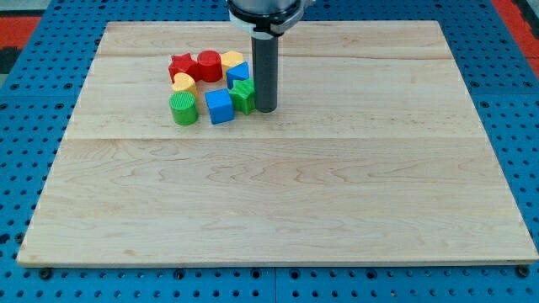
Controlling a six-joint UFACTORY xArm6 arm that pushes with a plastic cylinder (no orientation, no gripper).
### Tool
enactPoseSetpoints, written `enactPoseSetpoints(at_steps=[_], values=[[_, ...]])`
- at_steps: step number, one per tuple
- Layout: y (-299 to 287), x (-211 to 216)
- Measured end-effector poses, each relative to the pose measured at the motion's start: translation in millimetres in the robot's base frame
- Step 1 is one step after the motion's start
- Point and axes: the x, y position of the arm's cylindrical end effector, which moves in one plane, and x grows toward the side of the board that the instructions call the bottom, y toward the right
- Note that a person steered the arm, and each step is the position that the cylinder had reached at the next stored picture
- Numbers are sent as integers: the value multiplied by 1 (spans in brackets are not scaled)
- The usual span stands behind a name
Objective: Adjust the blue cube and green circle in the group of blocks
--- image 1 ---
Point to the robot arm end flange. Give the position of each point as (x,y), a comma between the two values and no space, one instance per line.
(266,19)

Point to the blue cube block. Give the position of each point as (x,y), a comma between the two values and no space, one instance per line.
(219,104)

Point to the green star block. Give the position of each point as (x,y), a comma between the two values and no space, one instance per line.
(242,95)

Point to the blue triangle block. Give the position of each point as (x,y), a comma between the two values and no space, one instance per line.
(239,72)

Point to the green cylinder block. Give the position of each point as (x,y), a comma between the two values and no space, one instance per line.
(183,108)

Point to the yellow hexagon block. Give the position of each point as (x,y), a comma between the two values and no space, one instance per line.
(230,59)

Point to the wooden board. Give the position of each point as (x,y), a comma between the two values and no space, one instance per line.
(375,156)

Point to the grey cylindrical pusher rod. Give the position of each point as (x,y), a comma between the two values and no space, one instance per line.
(265,74)

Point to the red cylinder block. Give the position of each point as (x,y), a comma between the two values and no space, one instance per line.
(210,66)

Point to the yellow heart block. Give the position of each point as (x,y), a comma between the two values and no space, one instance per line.
(183,82)

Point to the red star block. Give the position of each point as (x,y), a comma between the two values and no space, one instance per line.
(184,64)

